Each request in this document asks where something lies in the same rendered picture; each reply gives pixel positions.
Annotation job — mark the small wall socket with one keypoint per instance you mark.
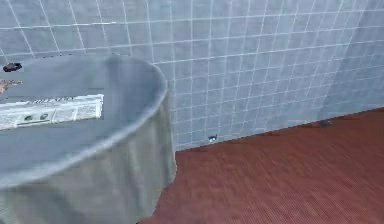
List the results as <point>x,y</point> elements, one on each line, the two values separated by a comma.
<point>212,138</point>

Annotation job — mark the round table with grey cloth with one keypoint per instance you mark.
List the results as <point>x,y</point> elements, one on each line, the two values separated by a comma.
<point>110,160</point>

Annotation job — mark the white printed newspaper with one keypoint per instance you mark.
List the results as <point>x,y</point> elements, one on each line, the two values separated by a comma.
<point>50,111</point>

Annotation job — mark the small black object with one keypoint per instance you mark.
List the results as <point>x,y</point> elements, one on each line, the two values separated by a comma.
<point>12,67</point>

